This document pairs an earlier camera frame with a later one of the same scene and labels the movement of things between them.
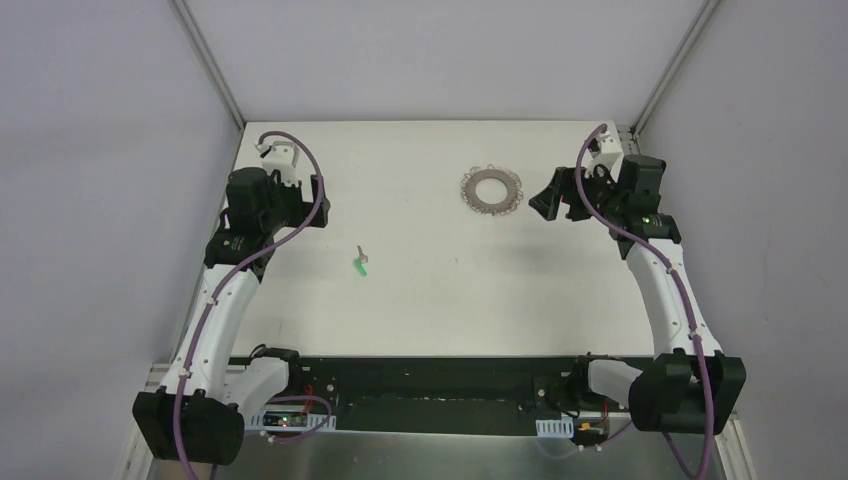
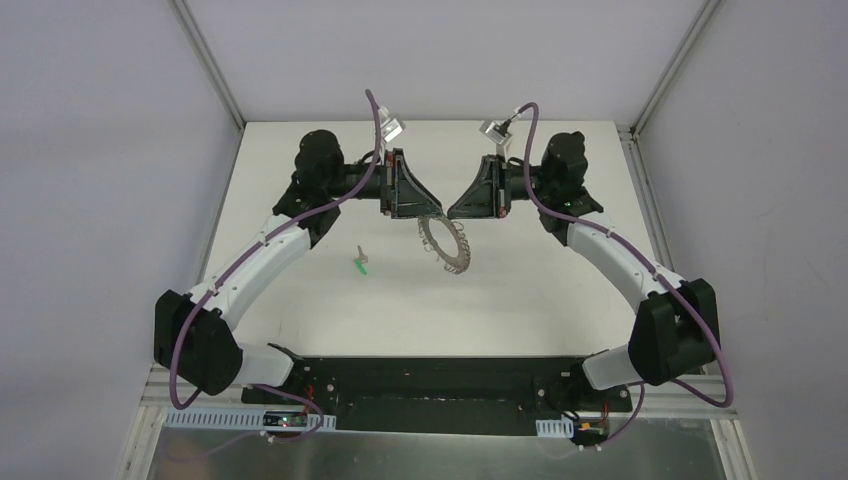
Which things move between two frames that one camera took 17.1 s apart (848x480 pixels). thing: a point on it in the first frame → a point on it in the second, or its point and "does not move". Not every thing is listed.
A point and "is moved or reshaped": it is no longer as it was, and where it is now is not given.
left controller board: (285, 419) does not move
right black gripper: (571, 196) → (497, 185)
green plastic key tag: (360, 267) does not move
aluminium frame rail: (202, 50) does not move
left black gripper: (315, 201) → (390, 182)
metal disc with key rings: (471, 180) is moved or reshaped
